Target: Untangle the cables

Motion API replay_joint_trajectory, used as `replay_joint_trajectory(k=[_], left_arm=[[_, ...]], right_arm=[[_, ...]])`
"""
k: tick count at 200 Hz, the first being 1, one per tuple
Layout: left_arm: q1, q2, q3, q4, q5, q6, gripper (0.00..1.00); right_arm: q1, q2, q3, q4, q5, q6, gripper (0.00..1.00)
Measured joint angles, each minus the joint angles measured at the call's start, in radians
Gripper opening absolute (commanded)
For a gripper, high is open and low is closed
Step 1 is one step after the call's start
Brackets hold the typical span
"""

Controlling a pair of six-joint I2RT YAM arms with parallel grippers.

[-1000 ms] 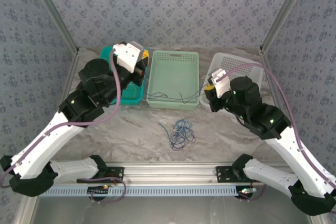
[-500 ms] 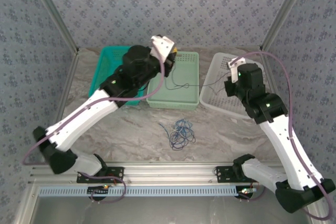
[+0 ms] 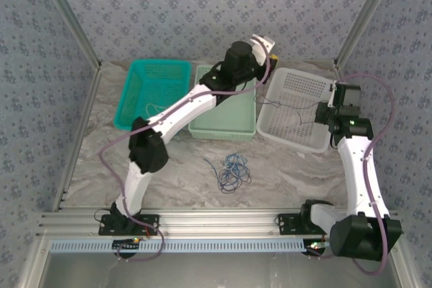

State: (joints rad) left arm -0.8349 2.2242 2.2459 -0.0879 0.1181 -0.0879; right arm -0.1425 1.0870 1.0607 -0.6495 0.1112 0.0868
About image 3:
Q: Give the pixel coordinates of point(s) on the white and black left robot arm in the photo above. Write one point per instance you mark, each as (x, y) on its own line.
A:
(135, 187)

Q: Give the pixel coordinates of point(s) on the small black circuit board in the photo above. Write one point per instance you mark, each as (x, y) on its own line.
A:
(317, 245)
(126, 244)

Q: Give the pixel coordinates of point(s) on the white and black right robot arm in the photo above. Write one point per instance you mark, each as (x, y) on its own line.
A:
(361, 183)

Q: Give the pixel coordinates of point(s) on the teal plastic basket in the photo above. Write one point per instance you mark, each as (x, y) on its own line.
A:
(131, 99)

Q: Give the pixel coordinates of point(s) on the mint green plastic basket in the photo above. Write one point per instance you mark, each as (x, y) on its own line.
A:
(233, 116)

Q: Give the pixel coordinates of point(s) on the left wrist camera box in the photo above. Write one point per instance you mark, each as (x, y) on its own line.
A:
(261, 48)

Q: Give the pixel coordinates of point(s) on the white plastic basket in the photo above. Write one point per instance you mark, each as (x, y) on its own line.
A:
(290, 126)

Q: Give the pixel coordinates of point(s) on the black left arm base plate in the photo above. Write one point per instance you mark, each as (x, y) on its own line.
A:
(152, 225)

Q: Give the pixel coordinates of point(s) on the grey metal panel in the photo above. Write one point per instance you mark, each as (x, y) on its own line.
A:
(216, 271)

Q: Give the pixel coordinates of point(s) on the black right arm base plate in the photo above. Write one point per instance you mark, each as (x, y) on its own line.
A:
(287, 224)

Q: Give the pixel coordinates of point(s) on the aluminium frame post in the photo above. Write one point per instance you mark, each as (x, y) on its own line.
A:
(366, 15)
(69, 15)

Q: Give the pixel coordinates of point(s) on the aluminium lower frame bar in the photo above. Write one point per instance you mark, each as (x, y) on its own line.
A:
(406, 274)
(33, 261)

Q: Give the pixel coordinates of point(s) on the aluminium mounting rail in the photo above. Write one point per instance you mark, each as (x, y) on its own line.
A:
(216, 224)

